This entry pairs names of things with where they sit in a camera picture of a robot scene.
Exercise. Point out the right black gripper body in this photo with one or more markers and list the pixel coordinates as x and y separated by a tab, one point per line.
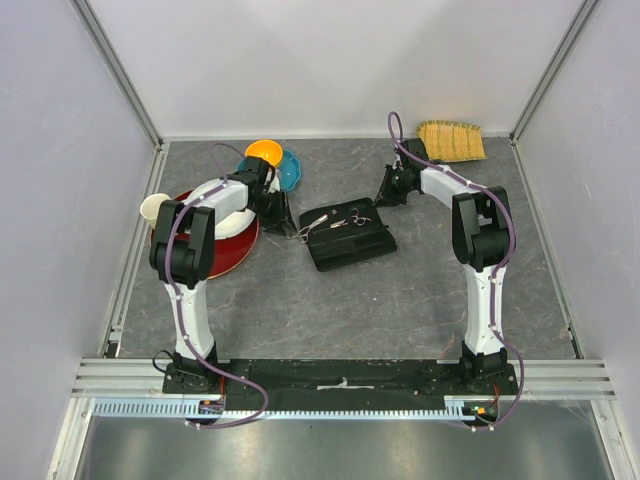
395	191

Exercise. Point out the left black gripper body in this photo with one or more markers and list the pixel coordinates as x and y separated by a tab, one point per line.
271	207

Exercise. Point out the silver thinning scissors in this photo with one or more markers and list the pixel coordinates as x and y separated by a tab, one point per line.
304	233

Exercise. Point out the silver scissors with black blades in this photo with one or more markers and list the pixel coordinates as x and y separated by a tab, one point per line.
354	218

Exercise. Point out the black zipper tool case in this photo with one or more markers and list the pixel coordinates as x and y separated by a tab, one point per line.
331	249

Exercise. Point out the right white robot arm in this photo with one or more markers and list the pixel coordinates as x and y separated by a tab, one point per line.
482	239

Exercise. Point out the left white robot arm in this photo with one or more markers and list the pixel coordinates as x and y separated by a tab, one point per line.
183	252

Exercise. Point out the white paper plate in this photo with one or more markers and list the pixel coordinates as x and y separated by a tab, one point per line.
229	200

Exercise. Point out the teal dotted plate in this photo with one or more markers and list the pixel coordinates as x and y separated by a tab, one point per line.
285	177

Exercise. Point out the orange bowl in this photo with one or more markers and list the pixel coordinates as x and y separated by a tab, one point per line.
267	150

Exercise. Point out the red round plate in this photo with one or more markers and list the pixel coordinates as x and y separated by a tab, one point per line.
235	237

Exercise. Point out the woven bamboo basket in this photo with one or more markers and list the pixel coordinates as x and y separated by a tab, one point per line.
452	142

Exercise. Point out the cream yellow mug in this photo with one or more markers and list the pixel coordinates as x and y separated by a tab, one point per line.
149	209

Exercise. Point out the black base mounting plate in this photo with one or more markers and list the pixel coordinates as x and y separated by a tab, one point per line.
338	385

